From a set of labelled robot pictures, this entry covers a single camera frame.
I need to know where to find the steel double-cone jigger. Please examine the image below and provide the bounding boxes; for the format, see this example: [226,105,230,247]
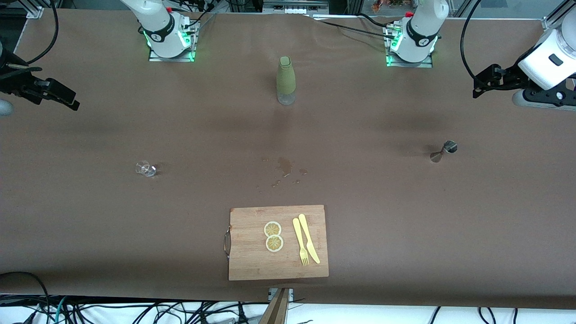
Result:
[430,140,458,163]

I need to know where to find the small glass measuring cup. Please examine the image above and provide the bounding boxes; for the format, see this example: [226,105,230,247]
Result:
[135,160,157,177]

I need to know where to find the brown table cover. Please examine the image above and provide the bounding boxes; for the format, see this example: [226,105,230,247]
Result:
[0,8,576,311]

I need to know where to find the green sleeved glass bottle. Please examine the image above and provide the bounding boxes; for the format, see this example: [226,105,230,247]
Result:
[276,56,297,106]

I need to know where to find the grey power strip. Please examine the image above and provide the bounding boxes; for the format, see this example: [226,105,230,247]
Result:
[263,0,329,15]

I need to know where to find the spilled liquid drops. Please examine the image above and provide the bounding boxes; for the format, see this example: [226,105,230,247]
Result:
[256,156,309,193]

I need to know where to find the yellow plastic knife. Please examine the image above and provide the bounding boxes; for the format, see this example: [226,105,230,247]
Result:
[298,213,321,264]

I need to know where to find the yellow plastic fork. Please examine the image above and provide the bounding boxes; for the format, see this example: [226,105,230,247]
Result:
[292,218,310,266]

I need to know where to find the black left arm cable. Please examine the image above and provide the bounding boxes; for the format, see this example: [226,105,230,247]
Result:
[460,0,484,81]

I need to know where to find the aluminium frame profile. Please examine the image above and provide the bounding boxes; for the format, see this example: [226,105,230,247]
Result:
[25,0,45,19]
[542,0,576,31]

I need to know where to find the teal cable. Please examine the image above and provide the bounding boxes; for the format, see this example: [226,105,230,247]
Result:
[54,296,68,324]

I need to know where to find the wooden board with metal handle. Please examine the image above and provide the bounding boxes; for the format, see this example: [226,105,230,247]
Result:
[224,205,329,281]

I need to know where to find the camera mounting pole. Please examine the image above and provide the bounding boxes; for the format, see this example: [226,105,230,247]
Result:
[260,288,291,324]

